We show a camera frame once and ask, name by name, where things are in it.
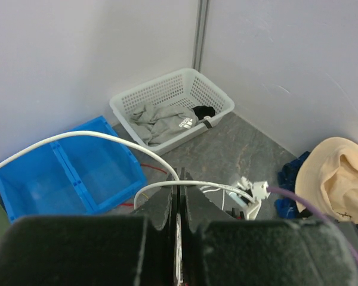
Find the grey adidas sweatshirt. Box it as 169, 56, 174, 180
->
129, 103, 198, 147

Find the white thin cable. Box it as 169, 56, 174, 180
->
0, 132, 254, 248

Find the red thin wire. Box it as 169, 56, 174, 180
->
119, 163, 169, 208

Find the white basket with clothes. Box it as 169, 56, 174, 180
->
109, 68, 234, 154

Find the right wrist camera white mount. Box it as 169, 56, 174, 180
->
228, 176, 270, 220

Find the grey aluminium corner post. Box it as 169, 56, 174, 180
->
192, 0, 209, 71

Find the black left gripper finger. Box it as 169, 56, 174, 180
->
180, 167, 236, 286

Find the blue cloth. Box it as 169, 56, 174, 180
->
274, 151, 311, 220

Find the black cloth in basket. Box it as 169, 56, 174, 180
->
192, 105, 216, 120

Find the beige bucket hat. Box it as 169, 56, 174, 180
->
295, 137, 358, 224

